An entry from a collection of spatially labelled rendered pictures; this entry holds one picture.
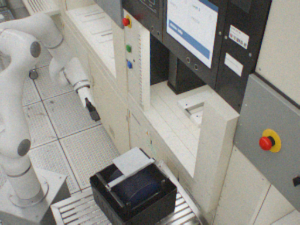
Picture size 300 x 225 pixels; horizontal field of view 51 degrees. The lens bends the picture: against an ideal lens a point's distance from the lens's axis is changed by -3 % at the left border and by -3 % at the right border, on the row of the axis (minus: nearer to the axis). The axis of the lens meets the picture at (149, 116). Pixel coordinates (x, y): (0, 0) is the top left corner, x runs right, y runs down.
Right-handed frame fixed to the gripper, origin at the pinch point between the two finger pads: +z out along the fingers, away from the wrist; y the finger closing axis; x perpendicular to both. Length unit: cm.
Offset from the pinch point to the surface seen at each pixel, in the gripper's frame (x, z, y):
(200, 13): 49, -5, 63
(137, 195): 5.2, 40.6, 25.5
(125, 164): 6.6, 26.9, 31.8
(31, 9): -28, -139, -125
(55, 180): -31.6, 19.6, -3.1
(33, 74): -63, -100, -179
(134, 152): 11.4, 24.0, 27.7
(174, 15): 45, -13, 49
